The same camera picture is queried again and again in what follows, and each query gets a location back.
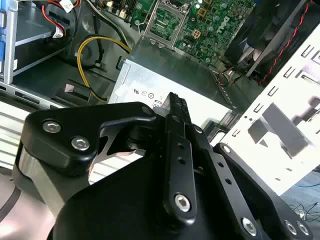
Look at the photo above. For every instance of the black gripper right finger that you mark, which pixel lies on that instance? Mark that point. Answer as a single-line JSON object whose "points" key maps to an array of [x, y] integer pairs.
{"points": [[225, 175]]}

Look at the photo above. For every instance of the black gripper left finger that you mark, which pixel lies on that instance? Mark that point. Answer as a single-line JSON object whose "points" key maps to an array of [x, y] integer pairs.
{"points": [[62, 140]]}

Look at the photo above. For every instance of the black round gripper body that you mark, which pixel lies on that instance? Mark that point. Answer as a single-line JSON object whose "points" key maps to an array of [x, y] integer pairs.
{"points": [[112, 212]]}

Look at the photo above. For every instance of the metal socket cover frame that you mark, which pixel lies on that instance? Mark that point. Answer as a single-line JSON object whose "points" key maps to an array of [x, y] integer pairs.
{"points": [[149, 22]]}

